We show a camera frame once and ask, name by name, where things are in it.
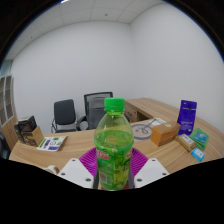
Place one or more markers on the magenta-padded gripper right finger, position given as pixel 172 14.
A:
pixel 150 170

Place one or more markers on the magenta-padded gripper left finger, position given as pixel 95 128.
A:
pixel 76 171

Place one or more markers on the green drink bottle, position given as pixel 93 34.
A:
pixel 113 146

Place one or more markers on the white sticker sheet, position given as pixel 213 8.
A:
pixel 51 143

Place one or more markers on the orange cardboard box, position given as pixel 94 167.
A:
pixel 165 133

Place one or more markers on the white paper with grey circle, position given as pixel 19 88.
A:
pixel 143 128

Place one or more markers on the small beige box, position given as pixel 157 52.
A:
pixel 186 141

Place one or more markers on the small blue box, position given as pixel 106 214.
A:
pixel 198 154

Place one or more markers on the black padded office chair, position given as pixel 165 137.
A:
pixel 65 113

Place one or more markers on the large brown cardboard box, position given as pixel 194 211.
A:
pixel 31 131

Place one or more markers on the green flat box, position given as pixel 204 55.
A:
pixel 200 136

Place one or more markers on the black mesh office chair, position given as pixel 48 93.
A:
pixel 95 111

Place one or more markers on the wooden side desk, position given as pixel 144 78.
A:
pixel 150 106

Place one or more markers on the small brown cardboard box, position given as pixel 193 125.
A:
pixel 18 133

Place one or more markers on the black armchair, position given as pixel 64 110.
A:
pixel 3 146

